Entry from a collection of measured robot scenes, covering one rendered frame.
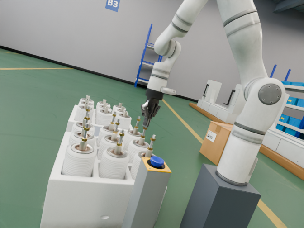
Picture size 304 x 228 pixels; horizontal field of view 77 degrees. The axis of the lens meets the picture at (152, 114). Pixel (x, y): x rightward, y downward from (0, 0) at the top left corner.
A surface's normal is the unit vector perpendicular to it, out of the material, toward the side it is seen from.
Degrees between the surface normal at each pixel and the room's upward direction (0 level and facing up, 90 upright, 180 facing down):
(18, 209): 0
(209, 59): 90
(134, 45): 90
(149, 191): 90
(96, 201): 90
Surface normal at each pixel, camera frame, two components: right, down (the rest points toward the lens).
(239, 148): -0.57, 0.00
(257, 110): -0.31, 0.15
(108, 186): 0.29, 0.28
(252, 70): -0.08, 0.46
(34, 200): 0.27, -0.94
